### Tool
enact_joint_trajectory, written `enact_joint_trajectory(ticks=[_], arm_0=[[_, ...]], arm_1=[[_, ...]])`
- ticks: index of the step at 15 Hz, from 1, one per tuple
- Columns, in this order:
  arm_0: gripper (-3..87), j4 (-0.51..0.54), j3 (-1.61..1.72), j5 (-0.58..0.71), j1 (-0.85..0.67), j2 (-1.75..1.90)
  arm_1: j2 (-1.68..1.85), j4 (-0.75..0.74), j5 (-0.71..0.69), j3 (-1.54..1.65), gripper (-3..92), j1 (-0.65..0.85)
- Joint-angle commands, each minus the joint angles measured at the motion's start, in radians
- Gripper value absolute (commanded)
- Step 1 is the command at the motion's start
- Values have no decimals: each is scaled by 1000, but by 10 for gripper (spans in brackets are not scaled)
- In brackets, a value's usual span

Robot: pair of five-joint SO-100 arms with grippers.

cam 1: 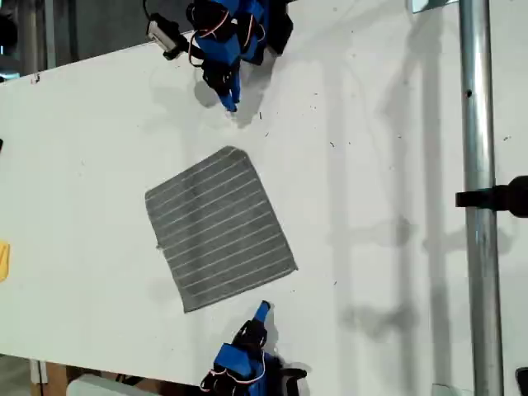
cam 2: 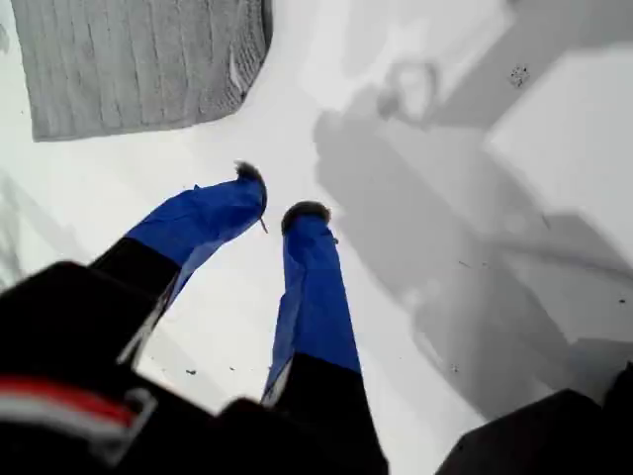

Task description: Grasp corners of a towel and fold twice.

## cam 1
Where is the black clamp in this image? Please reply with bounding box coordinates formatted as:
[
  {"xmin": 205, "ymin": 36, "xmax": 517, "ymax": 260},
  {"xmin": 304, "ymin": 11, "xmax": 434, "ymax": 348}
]
[{"xmin": 455, "ymin": 175, "xmax": 528, "ymax": 219}]

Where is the yellow object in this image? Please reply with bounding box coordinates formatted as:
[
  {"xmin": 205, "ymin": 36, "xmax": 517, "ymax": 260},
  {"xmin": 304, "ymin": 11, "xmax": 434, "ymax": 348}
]
[{"xmin": 0, "ymin": 241, "xmax": 12, "ymax": 284}]

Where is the steel post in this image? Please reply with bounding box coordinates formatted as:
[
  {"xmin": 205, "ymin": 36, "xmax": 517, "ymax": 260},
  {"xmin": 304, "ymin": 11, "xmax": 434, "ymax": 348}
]
[{"xmin": 456, "ymin": 0, "xmax": 505, "ymax": 396}]

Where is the white box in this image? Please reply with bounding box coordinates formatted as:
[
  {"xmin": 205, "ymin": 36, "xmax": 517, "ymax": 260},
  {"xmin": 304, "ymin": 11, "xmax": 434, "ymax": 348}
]
[{"xmin": 65, "ymin": 373, "xmax": 158, "ymax": 396}]

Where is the brown cardboard box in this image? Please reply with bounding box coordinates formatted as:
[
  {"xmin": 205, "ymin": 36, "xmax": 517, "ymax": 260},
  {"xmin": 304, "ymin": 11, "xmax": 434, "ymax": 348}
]
[{"xmin": 40, "ymin": 361, "xmax": 71, "ymax": 396}]

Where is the grey striped towel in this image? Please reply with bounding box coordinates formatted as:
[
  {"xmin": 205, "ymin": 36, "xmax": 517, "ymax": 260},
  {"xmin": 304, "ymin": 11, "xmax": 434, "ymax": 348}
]
[{"xmin": 144, "ymin": 144, "xmax": 299, "ymax": 314}]

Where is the black camera stalk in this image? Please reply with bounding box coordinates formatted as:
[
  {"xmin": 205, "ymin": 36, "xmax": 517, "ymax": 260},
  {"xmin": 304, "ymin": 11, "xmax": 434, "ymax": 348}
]
[{"xmin": 163, "ymin": 35, "xmax": 189, "ymax": 62}]

